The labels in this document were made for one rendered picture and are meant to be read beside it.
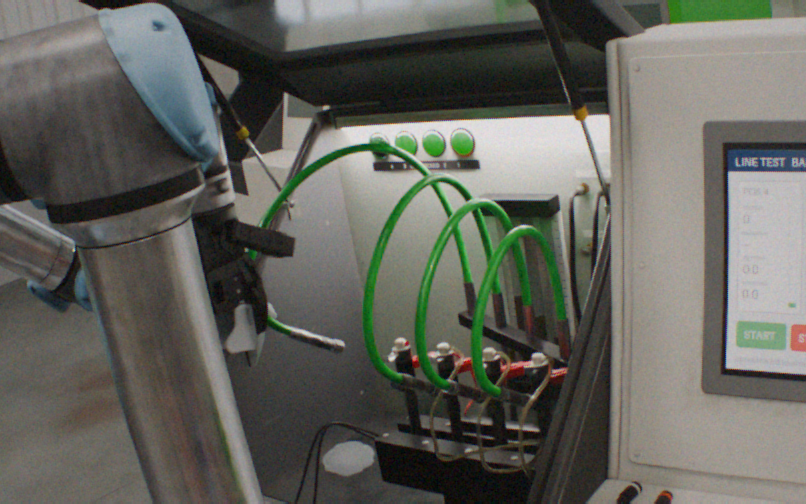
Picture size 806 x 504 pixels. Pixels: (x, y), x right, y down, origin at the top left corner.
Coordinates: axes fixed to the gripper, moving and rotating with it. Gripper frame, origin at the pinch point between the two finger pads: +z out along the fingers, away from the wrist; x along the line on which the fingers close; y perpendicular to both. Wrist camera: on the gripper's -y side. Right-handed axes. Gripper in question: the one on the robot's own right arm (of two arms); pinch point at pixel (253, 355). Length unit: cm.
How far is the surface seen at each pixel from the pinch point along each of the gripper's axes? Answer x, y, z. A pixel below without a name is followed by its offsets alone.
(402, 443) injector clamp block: 0.4, -24.6, 25.8
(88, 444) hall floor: -261, -109, 124
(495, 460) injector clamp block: 17.4, -24.6, 25.8
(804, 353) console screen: 63, -29, 7
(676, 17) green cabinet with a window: -43, -282, -16
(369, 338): 8.4, -13.1, 2.2
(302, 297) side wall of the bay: -31, -41, 10
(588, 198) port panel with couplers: 20, -57, -5
